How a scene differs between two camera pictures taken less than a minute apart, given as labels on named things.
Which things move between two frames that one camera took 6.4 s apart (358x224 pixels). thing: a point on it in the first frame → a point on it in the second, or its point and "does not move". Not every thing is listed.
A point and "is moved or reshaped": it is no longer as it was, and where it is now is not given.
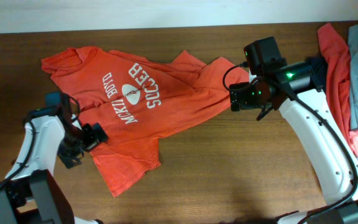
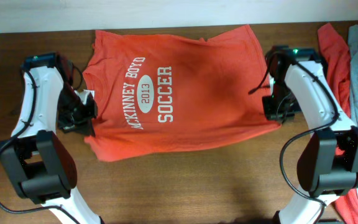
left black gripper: x=96 y=136 → x=84 y=124
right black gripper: x=245 y=102 → x=272 y=113
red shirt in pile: x=337 y=61 does not move
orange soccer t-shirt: x=138 y=101 is moved or reshaped
